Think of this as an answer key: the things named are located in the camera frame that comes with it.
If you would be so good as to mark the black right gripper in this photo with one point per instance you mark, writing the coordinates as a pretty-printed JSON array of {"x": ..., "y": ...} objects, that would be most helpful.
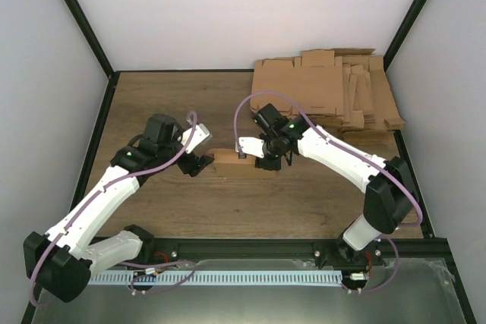
[{"x": 274, "y": 165}]

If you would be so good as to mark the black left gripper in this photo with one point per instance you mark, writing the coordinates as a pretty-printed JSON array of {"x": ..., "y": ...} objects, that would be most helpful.
[{"x": 195, "y": 165}]

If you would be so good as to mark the cardboard box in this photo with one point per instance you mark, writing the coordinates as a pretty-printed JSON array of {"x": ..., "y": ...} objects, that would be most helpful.
[{"x": 228, "y": 164}]

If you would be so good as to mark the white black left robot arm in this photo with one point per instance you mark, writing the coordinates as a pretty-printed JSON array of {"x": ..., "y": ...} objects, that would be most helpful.
[{"x": 64, "y": 259}]

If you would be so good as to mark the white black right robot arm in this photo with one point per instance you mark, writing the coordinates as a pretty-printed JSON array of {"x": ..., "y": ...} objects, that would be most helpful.
[{"x": 387, "y": 184}]

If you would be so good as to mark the stack of flat cardboard blanks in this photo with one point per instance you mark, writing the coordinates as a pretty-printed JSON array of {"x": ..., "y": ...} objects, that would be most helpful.
[{"x": 345, "y": 89}]

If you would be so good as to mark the grey metal front plate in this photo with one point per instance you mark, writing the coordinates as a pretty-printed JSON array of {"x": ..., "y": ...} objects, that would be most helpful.
[{"x": 421, "y": 292}]

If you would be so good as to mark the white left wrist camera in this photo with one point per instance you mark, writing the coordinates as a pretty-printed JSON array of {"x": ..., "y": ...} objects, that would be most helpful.
[{"x": 200, "y": 136}]

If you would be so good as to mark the light blue slotted cable duct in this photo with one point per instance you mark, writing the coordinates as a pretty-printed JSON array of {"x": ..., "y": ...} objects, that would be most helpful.
[{"x": 319, "y": 278}]

